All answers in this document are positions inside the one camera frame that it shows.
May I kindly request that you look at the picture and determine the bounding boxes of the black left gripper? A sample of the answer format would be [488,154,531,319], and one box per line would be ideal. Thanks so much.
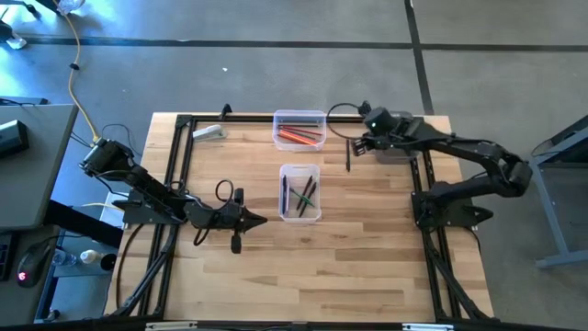
[215,188,268,255]

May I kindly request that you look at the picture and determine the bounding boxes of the clear plastic bottle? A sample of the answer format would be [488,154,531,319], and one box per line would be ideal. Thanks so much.
[52,247,79,268]

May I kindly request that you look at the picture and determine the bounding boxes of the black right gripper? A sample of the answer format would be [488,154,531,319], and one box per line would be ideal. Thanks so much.
[351,132,391,157]

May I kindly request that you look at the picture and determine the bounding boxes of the black keyboard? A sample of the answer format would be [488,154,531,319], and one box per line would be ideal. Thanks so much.
[0,232,14,282]

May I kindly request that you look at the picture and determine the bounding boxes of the clear narrow plastic bin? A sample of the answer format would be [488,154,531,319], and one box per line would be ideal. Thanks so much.
[277,163,322,225]

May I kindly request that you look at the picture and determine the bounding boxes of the silver metal bracket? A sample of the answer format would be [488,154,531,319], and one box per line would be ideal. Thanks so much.
[401,323,456,331]
[144,321,199,331]

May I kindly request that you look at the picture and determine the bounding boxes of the grey desk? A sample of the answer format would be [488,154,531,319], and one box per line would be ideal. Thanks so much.
[0,103,80,232]

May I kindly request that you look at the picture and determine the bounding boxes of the grey stapler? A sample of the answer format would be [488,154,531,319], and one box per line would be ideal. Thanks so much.
[192,124,228,142]

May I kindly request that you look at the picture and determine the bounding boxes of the black round cap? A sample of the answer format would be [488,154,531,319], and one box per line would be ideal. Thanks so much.
[99,252,119,272]

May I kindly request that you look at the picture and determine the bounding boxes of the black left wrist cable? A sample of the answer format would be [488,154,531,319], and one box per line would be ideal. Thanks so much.
[192,178,235,247]

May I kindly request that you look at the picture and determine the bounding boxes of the clear wide plastic bin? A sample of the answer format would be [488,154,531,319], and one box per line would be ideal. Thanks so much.
[272,108,328,153]

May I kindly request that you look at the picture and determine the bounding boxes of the bright red pencil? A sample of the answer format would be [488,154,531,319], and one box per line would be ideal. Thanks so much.
[277,129,318,144]

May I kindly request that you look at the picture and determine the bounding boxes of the green pen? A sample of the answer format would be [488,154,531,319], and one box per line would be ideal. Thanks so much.
[288,187,316,208]

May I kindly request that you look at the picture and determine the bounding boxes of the yellow extension cable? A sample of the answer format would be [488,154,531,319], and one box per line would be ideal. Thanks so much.
[58,9,103,142]

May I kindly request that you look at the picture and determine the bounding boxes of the black desktop device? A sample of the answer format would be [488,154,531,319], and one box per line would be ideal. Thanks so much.
[0,119,30,160]

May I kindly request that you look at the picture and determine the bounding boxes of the grey metal table leg frame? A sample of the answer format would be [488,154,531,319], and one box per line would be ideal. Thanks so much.
[506,114,588,270]

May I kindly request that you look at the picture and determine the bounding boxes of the smoky grey plastic bin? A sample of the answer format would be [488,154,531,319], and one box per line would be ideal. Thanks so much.
[374,109,417,166]

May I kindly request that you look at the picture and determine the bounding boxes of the black computer mouse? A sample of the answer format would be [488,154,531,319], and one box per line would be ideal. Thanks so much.
[17,242,52,290]

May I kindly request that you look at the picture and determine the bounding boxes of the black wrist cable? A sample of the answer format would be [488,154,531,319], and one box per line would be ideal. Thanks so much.
[326,102,368,142]
[192,178,235,247]

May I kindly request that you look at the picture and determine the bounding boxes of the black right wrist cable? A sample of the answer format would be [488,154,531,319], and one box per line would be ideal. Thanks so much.
[326,102,368,142]

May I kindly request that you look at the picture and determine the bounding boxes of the dark red pencil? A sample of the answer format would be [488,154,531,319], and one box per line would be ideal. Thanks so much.
[282,126,323,138]

